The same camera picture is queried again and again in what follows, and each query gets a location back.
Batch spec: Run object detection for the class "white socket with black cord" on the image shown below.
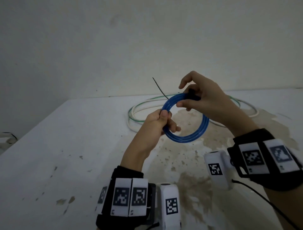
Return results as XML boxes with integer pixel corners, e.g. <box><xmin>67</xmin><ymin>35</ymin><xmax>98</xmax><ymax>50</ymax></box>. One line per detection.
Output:
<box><xmin>0</xmin><ymin>132</ymin><xmax>18</xmax><ymax>145</ymax></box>

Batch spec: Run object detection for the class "person's left forearm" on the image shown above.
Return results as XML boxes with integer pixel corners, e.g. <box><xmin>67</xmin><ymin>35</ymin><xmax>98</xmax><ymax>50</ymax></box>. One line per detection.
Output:
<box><xmin>120</xmin><ymin>140</ymin><xmax>161</xmax><ymax>176</ymax></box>

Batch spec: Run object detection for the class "white cable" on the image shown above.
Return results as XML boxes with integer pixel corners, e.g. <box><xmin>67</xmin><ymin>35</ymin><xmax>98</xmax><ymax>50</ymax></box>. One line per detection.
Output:
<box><xmin>127</xmin><ymin>98</ymin><xmax>260</xmax><ymax>133</ymax></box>

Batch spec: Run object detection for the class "person's left hand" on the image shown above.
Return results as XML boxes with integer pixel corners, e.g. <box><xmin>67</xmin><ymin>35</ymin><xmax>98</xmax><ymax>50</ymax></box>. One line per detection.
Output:
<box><xmin>138</xmin><ymin>109</ymin><xmax>181</xmax><ymax>152</ymax></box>

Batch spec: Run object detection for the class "person's right hand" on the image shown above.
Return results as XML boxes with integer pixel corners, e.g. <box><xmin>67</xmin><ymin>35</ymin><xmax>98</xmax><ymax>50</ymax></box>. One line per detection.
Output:
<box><xmin>176</xmin><ymin>70</ymin><xmax>240</xmax><ymax>127</ymax></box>

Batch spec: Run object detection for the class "black zip tie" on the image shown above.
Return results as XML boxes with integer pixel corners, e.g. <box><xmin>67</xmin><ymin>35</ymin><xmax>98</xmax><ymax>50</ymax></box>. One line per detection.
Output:
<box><xmin>152</xmin><ymin>77</ymin><xmax>202</xmax><ymax>101</ymax></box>

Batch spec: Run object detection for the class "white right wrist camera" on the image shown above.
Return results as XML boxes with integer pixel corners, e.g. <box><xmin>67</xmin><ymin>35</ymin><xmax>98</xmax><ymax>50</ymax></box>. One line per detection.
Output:
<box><xmin>204</xmin><ymin>150</ymin><xmax>235</xmax><ymax>191</ymax></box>

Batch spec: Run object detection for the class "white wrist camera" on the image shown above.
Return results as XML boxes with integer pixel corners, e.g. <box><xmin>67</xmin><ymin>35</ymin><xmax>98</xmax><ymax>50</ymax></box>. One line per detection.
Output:
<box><xmin>156</xmin><ymin>183</ymin><xmax>181</xmax><ymax>230</ymax></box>
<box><xmin>204</xmin><ymin>150</ymin><xmax>235</xmax><ymax>191</ymax></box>

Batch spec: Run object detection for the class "black right camera cord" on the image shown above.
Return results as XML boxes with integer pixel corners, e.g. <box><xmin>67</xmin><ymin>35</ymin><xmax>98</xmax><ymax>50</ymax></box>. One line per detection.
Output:
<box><xmin>232</xmin><ymin>179</ymin><xmax>300</xmax><ymax>230</ymax></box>

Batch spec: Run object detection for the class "green cable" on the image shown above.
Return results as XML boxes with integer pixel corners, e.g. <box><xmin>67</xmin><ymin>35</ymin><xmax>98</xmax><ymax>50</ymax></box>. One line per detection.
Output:
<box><xmin>128</xmin><ymin>94</ymin><xmax>241</xmax><ymax>127</ymax></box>

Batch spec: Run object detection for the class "person's right forearm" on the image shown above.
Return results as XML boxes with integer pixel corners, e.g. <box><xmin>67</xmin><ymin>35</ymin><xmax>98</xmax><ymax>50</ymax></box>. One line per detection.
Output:
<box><xmin>225</xmin><ymin>111</ymin><xmax>303</xmax><ymax>230</ymax></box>

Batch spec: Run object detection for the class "black left wristband with markers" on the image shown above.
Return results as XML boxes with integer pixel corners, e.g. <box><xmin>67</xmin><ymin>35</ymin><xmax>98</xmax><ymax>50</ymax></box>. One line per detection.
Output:
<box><xmin>96</xmin><ymin>165</ymin><xmax>157</xmax><ymax>230</ymax></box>

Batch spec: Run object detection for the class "blue cable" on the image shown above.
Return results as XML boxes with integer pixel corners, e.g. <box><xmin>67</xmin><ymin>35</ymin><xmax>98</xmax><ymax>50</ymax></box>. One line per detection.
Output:
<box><xmin>162</xmin><ymin>93</ymin><xmax>210</xmax><ymax>143</ymax></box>

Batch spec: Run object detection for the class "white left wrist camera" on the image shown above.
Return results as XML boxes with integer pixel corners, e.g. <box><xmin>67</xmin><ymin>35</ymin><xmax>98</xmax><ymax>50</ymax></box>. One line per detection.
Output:
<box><xmin>156</xmin><ymin>183</ymin><xmax>181</xmax><ymax>230</ymax></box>

